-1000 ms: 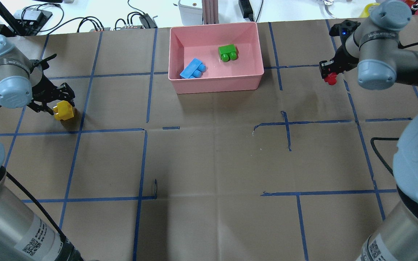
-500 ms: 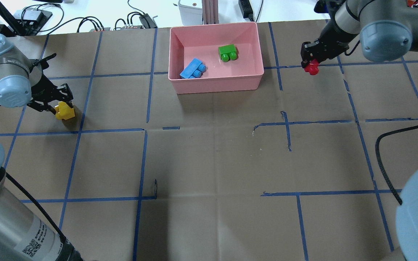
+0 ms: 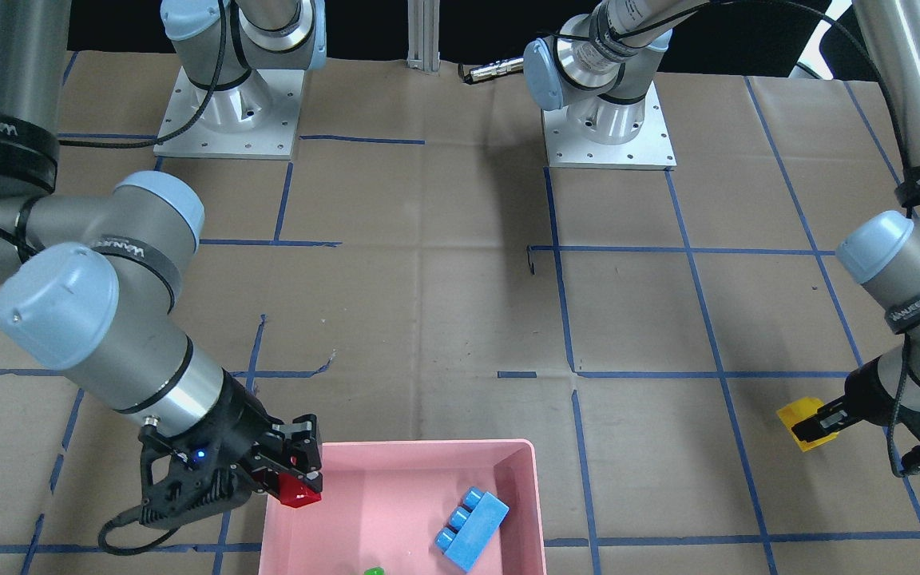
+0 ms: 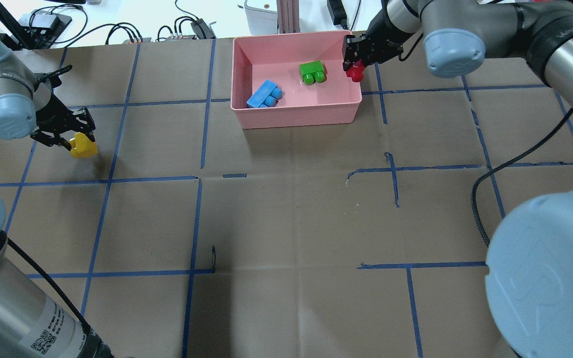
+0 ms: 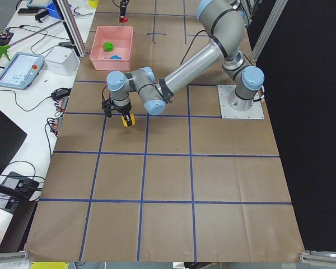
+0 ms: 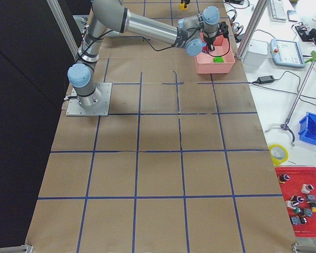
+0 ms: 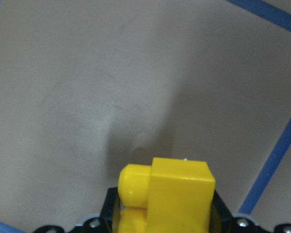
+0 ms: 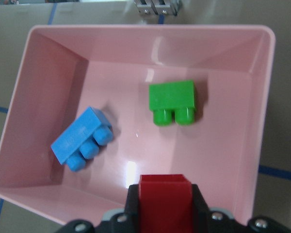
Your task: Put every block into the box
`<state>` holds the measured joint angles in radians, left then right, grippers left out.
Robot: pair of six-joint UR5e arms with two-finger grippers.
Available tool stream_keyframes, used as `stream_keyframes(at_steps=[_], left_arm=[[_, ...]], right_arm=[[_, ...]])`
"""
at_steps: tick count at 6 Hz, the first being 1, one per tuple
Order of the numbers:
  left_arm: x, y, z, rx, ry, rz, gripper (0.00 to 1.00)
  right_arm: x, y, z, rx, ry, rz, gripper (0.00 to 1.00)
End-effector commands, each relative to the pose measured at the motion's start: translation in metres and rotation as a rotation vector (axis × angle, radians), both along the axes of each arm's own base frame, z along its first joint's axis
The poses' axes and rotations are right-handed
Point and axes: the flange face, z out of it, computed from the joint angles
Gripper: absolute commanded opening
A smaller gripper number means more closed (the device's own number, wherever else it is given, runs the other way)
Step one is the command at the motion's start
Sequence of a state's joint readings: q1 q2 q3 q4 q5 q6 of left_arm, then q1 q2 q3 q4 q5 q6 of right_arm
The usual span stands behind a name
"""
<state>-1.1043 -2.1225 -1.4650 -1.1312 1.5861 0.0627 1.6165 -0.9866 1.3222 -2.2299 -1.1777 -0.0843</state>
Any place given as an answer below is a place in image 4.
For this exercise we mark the black hub device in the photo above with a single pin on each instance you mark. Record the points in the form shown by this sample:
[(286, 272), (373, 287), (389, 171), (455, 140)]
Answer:
[(44, 28)]

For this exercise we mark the white cube device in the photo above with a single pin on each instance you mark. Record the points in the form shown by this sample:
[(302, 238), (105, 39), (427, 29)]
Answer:
[(262, 17)]

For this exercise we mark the yellow toy block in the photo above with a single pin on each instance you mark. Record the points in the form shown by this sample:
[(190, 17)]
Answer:
[(82, 146)]

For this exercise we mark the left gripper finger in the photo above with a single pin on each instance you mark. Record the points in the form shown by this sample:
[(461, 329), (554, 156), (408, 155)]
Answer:
[(82, 121), (50, 140)]

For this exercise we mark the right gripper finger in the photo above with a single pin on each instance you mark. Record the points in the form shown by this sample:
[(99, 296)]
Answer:
[(351, 57), (375, 55)]

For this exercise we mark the green toy block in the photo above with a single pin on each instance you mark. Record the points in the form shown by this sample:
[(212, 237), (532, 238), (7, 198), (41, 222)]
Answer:
[(312, 72)]

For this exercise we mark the black power adapter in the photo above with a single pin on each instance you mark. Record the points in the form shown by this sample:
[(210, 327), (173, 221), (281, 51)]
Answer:
[(337, 13)]

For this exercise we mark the blue toy block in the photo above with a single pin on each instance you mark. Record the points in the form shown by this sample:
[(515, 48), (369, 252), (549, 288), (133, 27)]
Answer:
[(266, 96)]

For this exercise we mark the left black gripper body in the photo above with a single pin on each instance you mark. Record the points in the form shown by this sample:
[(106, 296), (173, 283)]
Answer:
[(46, 114)]

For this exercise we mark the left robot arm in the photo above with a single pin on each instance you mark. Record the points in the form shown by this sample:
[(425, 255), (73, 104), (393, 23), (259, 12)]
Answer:
[(37, 320)]

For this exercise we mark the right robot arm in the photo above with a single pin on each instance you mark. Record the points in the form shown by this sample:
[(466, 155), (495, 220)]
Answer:
[(441, 136)]

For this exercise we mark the red toy block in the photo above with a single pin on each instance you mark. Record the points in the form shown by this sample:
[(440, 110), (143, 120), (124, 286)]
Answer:
[(355, 71)]

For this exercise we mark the pink plastic box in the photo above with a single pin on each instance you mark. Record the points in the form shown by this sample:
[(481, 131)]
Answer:
[(277, 58)]

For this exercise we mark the aluminium frame post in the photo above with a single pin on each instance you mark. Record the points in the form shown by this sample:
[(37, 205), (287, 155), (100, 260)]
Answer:
[(288, 16)]

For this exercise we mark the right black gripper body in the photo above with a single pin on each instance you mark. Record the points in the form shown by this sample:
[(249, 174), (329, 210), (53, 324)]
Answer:
[(379, 26)]

